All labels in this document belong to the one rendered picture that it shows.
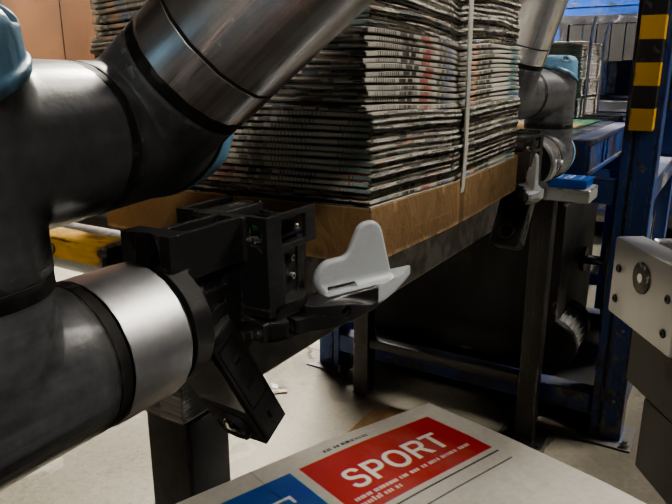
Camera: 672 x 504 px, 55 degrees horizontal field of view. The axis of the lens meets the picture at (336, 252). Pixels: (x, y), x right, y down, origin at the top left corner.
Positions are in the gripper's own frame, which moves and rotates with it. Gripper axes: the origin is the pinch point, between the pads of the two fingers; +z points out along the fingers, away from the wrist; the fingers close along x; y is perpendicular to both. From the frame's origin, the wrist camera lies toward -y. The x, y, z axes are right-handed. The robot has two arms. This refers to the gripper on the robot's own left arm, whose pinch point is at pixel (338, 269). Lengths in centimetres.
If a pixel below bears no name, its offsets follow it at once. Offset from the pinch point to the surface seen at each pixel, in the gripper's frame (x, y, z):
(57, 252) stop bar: 21.5, 1.0, -9.9
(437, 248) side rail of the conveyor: 8.4, -9.2, 42.1
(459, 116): -4.1, 11.2, 15.3
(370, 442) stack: -16.0, 2.5, -24.6
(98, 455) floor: 103, -79, 51
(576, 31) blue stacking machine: 54, 38, 357
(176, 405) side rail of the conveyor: 9.5, -10.1, -9.5
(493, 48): -3.5, 17.6, 26.4
